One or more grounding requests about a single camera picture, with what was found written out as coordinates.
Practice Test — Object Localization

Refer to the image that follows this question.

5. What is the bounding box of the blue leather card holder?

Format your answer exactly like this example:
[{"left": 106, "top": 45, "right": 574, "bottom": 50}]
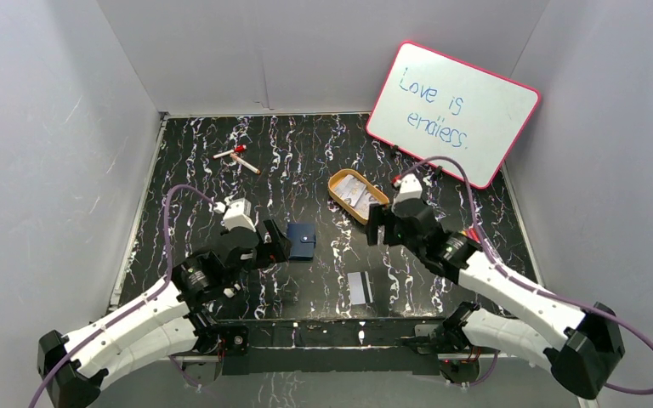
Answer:
[{"left": 287, "top": 223, "right": 316, "bottom": 262}]

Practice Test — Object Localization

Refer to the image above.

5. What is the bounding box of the silver credit card stack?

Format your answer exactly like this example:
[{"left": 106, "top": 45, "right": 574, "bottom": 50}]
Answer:
[{"left": 334, "top": 174, "right": 379, "bottom": 219}]

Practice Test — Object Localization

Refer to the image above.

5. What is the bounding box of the white magnetic stripe card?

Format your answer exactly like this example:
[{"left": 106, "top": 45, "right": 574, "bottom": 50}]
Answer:
[{"left": 347, "top": 271, "right": 373, "bottom": 305}]

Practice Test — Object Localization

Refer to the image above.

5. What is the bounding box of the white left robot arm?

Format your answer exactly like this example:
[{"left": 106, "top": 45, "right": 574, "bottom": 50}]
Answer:
[{"left": 37, "top": 219, "right": 292, "bottom": 407}]

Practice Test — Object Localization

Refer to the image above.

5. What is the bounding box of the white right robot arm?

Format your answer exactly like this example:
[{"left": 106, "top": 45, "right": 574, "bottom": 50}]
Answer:
[{"left": 366, "top": 199, "right": 625, "bottom": 400}]

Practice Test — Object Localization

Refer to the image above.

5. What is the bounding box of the yellow oval tray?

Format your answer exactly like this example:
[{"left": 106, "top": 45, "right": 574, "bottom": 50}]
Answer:
[{"left": 327, "top": 168, "right": 389, "bottom": 225}]

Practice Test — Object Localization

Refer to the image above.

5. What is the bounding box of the coloured marker pen set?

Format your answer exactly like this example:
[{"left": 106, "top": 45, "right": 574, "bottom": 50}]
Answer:
[{"left": 463, "top": 227, "right": 481, "bottom": 243}]

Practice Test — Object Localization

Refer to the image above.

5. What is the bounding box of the orange capped marker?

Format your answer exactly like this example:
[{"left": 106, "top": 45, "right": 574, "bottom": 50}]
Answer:
[{"left": 230, "top": 153, "right": 261, "bottom": 174}]

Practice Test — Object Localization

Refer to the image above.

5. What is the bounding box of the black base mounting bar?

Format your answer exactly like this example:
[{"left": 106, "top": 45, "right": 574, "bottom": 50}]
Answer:
[{"left": 162, "top": 318, "right": 531, "bottom": 377}]

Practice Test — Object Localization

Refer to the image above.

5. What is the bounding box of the red capped marker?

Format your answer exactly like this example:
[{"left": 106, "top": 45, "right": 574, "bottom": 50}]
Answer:
[{"left": 213, "top": 144, "right": 247, "bottom": 160}]

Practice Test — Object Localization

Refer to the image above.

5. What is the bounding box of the pink framed whiteboard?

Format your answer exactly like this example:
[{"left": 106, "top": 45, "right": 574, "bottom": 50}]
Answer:
[{"left": 366, "top": 42, "right": 541, "bottom": 189}]

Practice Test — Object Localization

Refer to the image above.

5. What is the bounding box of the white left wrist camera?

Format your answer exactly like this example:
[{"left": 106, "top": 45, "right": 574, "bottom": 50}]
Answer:
[{"left": 214, "top": 198, "right": 256, "bottom": 232}]

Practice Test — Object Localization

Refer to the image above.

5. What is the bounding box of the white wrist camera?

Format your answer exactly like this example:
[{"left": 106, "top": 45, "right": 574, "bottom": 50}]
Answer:
[
  {"left": 214, "top": 198, "right": 256, "bottom": 232},
  {"left": 392, "top": 173, "right": 423, "bottom": 206}
]

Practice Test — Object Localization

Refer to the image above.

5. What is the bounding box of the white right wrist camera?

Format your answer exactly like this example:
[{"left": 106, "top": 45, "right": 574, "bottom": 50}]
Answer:
[{"left": 392, "top": 173, "right": 423, "bottom": 206}]

